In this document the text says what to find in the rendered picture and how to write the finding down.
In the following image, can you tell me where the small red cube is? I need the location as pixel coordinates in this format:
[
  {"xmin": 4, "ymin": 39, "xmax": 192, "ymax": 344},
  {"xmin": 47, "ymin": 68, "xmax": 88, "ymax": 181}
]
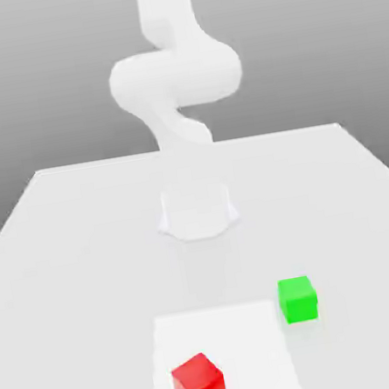
[{"xmin": 168, "ymin": 349, "xmax": 227, "ymax": 389}]

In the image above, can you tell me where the small green cube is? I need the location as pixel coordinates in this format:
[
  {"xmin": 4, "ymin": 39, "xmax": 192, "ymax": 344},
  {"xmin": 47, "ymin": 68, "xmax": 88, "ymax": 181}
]
[{"xmin": 275, "ymin": 273, "xmax": 322, "ymax": 326}]

